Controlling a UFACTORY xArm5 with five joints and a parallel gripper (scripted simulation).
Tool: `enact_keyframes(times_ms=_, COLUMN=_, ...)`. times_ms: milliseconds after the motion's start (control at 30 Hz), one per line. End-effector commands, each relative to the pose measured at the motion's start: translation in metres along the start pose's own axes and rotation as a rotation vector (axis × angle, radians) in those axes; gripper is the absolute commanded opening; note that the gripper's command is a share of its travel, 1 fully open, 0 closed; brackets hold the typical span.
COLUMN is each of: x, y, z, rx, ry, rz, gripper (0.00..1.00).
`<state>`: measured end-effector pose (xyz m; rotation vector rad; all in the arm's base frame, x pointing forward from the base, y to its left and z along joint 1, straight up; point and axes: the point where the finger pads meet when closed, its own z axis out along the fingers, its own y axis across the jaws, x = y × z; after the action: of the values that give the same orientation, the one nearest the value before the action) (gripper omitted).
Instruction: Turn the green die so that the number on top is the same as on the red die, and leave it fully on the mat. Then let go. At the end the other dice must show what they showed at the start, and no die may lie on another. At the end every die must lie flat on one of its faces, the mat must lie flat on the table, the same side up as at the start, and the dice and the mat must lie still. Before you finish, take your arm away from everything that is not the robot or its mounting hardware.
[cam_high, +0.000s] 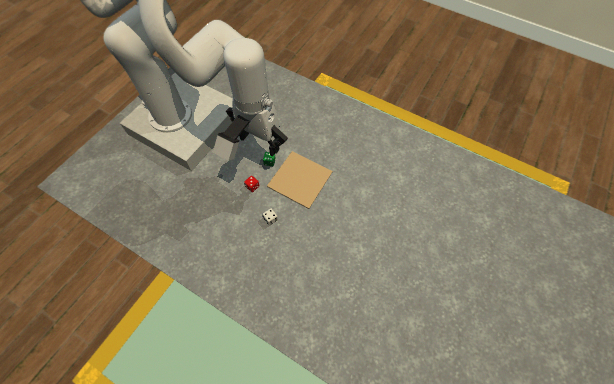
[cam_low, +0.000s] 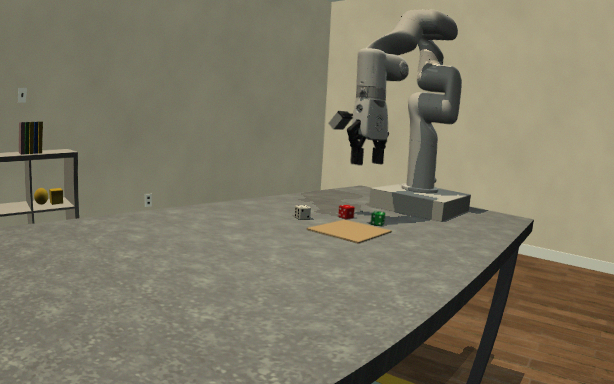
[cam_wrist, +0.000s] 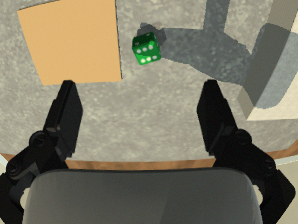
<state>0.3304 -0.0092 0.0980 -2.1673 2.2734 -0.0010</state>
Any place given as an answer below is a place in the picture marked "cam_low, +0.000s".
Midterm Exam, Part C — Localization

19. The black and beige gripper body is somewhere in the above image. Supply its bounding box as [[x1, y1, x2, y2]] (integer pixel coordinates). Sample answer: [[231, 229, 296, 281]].
[[352, 97, 388, 141]]

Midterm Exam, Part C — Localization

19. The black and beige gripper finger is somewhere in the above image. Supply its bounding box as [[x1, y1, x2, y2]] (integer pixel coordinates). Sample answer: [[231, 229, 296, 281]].
[[372, 139, 387, 164], [347, 119, 366, 165]]

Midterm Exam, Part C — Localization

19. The red die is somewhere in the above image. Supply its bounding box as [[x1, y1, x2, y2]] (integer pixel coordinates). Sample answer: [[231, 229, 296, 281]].
[[338, 205, 355, 219]]

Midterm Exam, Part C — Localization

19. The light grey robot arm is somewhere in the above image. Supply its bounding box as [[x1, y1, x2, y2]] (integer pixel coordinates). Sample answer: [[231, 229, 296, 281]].
[[356, 10, 462, 193]]

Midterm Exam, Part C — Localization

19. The tan flat mat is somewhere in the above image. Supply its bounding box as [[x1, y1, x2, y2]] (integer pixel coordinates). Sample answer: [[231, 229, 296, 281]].
[[306, 220, 392, 244]]

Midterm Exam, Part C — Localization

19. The white die with black pips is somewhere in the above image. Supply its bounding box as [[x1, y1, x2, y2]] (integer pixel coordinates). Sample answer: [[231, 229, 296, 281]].
[[295, 205, 311, 220]]

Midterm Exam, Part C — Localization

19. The green die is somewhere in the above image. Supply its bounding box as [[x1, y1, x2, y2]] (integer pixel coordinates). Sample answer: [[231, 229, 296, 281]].
[[371, 211, 385, 226]]

